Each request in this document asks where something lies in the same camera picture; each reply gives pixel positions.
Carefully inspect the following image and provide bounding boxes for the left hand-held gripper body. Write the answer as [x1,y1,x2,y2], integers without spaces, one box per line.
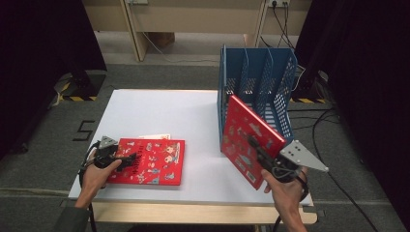
[93,135,121,169]

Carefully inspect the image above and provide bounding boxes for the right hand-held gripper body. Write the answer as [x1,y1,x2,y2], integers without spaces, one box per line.
[258,139,330,185]

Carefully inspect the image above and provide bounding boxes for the red picture book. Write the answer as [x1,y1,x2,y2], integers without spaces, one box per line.
[220,94,287,191]
[106,137,187,188]

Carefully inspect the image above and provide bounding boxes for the white book with green leaf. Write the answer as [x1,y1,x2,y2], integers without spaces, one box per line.
[138,132,172,141]

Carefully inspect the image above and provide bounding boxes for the blue plastic file rack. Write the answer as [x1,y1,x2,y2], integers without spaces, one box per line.
[217,44,299,153]

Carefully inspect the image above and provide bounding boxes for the person's left hand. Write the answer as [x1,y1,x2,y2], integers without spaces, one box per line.
[76,159,123,203]

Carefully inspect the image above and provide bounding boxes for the person's right hand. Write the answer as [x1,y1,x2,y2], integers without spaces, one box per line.
[261,166,309,214]

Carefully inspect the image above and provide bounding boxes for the stand base with hazard tape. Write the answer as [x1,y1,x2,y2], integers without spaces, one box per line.
[289,66,331,105]
[52,70,108,102]

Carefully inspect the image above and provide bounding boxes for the black curtain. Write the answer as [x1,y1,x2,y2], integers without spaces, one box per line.
[293,0,410,224]
[0,0,107,160]

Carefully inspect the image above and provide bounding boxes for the brown cardboard box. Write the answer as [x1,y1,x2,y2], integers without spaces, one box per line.
[150,32,176,50]

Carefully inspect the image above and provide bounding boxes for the beige wooden desk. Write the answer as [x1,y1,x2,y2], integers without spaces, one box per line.
[80,0,313,63]

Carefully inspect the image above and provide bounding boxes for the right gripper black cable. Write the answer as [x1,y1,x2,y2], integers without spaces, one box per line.
[273,170,311,232]

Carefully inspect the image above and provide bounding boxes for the black floor cable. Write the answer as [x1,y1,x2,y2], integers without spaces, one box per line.
[285,107,380,232]

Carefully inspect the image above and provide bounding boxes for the white cable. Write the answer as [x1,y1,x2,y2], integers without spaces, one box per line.
[141,31,220,65]

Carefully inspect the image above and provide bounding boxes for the black plugged cables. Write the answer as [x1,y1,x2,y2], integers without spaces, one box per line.
[259,2,297,50]

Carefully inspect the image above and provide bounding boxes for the white wall socket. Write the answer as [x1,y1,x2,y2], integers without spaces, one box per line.
[268,0,291,9]

